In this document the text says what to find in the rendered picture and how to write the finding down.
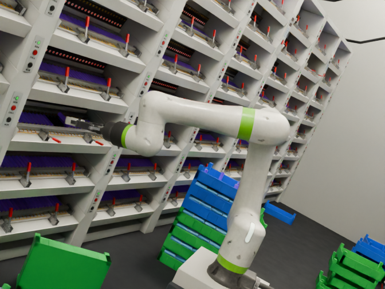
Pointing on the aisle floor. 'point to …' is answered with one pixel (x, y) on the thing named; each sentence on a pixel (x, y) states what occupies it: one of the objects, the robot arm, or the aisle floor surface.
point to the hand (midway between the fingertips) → (74, 121)
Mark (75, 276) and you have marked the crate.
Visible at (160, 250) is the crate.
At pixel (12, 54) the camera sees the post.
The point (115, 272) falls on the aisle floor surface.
